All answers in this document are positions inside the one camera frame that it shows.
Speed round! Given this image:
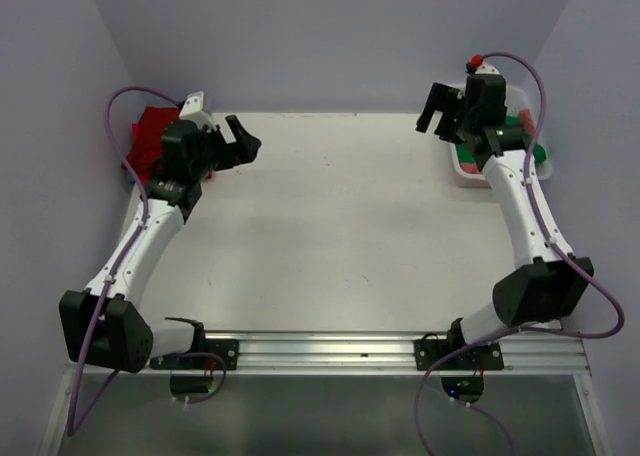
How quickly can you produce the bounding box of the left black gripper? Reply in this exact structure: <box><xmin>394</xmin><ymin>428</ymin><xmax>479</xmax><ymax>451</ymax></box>
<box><xmin>190</xmin><ymin>115</ymin><xmax>259</xmax><ymax>180</ymax></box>

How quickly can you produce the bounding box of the green t shirt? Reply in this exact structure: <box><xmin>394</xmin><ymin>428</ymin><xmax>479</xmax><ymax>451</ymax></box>
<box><xmin>455</xmin><ymin>115</ymin><xmax>547</xmax><ymax>174</ymax></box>

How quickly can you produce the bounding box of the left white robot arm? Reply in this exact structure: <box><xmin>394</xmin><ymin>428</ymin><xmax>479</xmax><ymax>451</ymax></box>
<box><xmin>59</xmin><ymin>115</ymin><xmax>261</xmax><ymax>373</ymax></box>

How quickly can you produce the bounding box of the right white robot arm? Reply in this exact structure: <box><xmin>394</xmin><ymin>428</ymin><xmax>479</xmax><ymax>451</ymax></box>
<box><xmin>416</xmin><ymin>73</ymin><xmax>594</xmax><ymax>369</ymax></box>

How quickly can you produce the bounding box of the white plastic basket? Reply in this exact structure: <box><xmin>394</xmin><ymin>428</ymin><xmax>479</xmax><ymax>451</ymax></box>
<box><xmin>449</xmin><ymin>85</ymin><xmax>553</xmax><ymax>188</ymax></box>

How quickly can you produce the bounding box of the salmon t shirt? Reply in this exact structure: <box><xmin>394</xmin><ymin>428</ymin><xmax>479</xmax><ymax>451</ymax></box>
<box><xmin>456</xmin><ymin>109</ymin><xmax>536</xmax><ymax>174</ymax></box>

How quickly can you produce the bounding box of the dark red folded shirt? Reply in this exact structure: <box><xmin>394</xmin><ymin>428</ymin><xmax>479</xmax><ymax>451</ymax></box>
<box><xmin>126</xmin><ymin>106</ymin><xmax>180</xmax><ymax>181</ymax></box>

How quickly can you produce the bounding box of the pink folded shirt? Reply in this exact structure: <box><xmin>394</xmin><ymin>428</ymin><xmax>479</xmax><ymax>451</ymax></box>
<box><xmin>131</xmin><ymin>122</ymin><xmax>139</xmax><ymax>143</ymax></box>

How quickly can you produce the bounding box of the light blue folded shirt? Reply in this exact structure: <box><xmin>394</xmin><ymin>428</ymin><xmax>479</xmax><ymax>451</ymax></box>
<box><xmin>122</xmin><ymin>166</ymin><xmax>136</xmax><ymax>185</ymax></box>

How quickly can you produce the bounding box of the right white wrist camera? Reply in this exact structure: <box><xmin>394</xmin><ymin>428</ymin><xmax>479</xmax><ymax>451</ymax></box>
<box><xmin>465</xmin><ymin>54</ymin><xmax>501</xmax><ymax>76</ymax></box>

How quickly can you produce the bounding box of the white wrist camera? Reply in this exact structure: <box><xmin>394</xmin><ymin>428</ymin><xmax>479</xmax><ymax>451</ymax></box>
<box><xmin>465</xmin><ymin>54</ymin><xmax>501</xmax><ymax>76</ymax></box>
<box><xmin>179</xmin><ymin>91</ymin><xmax>208</xmax><ymax>129</ymax></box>

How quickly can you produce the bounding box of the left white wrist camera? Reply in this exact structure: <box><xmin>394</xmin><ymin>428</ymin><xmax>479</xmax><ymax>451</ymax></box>
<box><xmin>179</xmin><ymin>91</ymin><xmax>208</xmax><ymax>129</ymax></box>

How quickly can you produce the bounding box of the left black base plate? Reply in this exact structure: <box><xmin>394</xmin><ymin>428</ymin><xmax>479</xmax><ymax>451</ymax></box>
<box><xmin>149</xmin><ymin>338</ymin><xmax>240</xmax><ymax>371</ymax></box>

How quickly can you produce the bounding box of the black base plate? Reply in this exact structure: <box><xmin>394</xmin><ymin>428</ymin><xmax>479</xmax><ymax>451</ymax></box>
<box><xmin>149</xmin><ymin>338</ymin><xmax>240</xmax><ymax>371</ymax></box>
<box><xmin>413</xmin><ymin>335</ymin><xmax>505</xmax><ymax>371</ymax></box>

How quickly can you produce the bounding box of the aluminium mounting rail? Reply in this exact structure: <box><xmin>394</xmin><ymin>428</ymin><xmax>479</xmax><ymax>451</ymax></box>
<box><xmin>206</xmin><ymin>331</ymin><xmax>590</xmax><ymax>376</ymax></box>

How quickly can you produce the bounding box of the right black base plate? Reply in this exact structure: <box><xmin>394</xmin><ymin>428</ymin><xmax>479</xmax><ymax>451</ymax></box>
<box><xmin>413</xmin><ymin>335</ymin><xmax>505</xmax><ymax>371</ymax></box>

